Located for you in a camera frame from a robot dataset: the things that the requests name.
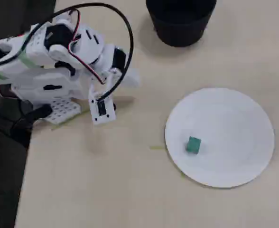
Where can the black table clamp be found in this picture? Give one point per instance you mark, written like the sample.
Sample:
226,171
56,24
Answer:
30,118

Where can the white paper plate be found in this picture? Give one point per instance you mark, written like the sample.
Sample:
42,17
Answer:
225,118

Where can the white fixed gripper finger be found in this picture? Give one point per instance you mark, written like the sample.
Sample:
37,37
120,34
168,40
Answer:
132,78

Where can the green cube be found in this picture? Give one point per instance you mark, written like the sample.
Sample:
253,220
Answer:
193,145

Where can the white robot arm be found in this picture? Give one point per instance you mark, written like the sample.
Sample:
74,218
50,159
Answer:
35,78

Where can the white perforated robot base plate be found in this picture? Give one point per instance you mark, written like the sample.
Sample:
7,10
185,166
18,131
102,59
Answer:
63,111

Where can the black round bin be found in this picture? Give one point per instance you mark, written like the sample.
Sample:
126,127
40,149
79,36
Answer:
181,26

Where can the white wrist camera board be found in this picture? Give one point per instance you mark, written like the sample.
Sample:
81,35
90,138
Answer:
102,116

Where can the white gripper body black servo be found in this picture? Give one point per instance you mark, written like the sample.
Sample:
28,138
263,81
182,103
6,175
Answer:
122,69

